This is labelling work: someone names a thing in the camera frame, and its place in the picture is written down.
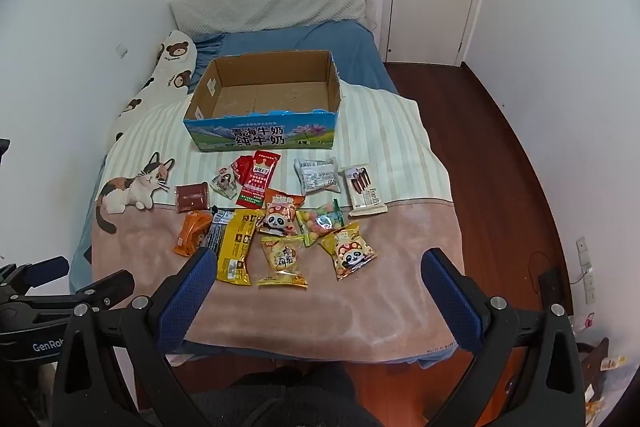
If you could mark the white wall socket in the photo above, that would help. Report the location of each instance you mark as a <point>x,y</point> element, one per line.
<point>121,51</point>

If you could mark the printed cardboard box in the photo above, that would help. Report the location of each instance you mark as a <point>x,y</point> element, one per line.
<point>265,99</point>

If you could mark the yellow panda snack packet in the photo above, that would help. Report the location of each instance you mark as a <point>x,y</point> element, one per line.
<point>348,252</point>

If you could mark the bear print pillow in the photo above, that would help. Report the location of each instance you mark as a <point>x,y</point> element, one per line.
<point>167,77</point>

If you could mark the grey white pillow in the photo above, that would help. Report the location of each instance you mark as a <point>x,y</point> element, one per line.
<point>270,2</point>

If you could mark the orange panda snack packet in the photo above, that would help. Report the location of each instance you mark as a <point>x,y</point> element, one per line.
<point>281,217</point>

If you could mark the small dog print packet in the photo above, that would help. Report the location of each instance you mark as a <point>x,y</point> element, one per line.
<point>226,182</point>

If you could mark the tall yellow snack packet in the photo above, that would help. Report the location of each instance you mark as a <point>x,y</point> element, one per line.
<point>237,247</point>

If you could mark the brown snack packet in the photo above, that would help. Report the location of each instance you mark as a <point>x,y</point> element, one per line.
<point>192,198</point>

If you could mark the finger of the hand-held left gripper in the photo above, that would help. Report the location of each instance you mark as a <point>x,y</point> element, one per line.
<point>47,271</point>
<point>107,289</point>

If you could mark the white wafer packet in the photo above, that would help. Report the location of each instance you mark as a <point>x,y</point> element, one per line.
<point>364,189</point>

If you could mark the silver grey snack packet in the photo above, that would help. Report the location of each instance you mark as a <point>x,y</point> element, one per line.
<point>316,177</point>

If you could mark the yellow orange snack packet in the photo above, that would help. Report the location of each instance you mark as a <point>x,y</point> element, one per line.
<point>283,262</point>

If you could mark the cat print blanket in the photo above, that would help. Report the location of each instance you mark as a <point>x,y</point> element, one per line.
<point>350,307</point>

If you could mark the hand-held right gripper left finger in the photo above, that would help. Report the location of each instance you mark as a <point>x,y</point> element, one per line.
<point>192,289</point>

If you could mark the clear green candy packet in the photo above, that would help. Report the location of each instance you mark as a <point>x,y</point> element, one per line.
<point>320,222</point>

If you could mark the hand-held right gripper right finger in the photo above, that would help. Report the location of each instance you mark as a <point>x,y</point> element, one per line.
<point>447,294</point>

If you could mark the long red snack packet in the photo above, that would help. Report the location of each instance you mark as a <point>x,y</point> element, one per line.
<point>258,179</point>

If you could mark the red triangular snack packet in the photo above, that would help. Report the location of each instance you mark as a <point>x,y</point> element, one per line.
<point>242,167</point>

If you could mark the black grey snack bar packet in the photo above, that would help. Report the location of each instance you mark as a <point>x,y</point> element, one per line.
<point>217,229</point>

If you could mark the white wall outlet strip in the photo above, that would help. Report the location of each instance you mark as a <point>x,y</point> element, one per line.
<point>586,269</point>

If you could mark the bed with blue sheet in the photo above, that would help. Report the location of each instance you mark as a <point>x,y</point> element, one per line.
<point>310,38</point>

